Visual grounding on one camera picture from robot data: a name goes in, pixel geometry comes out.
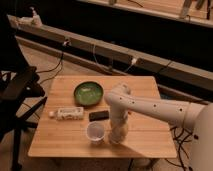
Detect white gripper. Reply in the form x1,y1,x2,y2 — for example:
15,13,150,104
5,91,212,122
110,115,128,134

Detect green bowl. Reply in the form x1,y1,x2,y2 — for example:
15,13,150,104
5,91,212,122
73,81,104,106

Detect white paper cup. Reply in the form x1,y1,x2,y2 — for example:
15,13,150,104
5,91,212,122
86,121,105,143

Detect black floor cables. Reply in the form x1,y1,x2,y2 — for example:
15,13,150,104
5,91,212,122
164,124,198,171

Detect white wall plug right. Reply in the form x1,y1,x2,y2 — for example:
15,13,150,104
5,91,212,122
131,58,138,65

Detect black phone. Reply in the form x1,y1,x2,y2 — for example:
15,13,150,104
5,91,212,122
89,110,109,122

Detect wooden folding table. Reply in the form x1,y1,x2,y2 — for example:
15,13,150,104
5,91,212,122
28,75,176,158

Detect white pump bottle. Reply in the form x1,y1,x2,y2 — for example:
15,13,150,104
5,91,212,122
31,7,42,27

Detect black office chair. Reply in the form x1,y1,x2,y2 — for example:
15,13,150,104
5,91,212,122
0,11,47,171

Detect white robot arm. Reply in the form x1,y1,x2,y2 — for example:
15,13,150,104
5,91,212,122
104,84,213,171

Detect white lying bottle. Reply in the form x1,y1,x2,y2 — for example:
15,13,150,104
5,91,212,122
49,107,84,120

